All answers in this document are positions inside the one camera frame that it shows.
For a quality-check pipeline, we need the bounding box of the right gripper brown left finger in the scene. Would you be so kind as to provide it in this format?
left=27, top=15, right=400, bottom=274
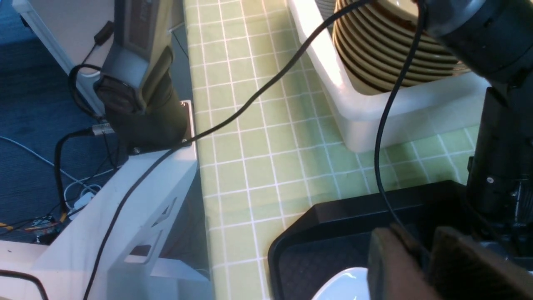
left=367, top=227, right=441, bottom=300

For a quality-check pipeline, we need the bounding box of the right gripper brown right finger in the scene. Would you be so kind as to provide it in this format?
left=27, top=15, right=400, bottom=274
left=429, top=227, right=533, bottom=300

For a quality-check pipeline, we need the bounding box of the white square dish front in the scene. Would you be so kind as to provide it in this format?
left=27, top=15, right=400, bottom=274
left=312, top=267, right=371, bottom=300

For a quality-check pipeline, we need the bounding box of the robot arm base column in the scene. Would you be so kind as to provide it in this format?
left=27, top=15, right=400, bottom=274
left=94, top=0, right=192, bottom=155

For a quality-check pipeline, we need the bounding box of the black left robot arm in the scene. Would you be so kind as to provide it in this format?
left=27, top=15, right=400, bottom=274
left=421, top=0, right=533, bottom=255

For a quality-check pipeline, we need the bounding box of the black serving tray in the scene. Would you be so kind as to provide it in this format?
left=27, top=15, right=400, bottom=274
left=268, top=180, right=470, bottom=300

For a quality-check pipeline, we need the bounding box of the large white plastic tub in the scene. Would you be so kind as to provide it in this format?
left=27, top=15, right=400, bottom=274
left=306, top=25, right=488, bottom=153

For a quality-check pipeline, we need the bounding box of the stack of tan bowls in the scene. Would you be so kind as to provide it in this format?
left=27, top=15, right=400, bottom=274
left=331, top=0, right=470, bottom=95

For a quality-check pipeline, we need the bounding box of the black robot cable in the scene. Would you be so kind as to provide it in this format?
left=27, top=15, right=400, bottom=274
left=82, top=0, right=425, bottom=300

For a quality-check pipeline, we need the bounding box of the white mounting frame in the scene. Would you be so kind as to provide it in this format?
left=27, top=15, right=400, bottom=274
left=0, top=100, right=213, bottom=300

